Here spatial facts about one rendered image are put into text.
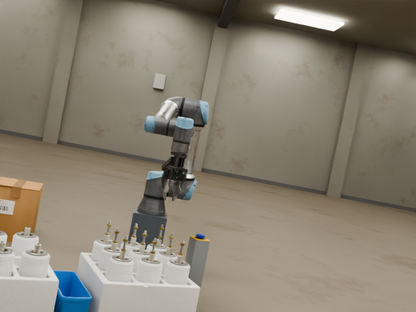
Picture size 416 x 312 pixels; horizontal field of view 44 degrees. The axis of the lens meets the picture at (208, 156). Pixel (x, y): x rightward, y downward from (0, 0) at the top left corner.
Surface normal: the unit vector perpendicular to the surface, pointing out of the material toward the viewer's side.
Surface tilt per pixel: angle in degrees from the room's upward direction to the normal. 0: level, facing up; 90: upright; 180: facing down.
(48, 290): 90
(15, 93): 90
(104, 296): 90
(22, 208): 90
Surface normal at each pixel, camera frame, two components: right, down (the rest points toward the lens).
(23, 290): 0.46, 0.12
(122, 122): 0.06, 0.05
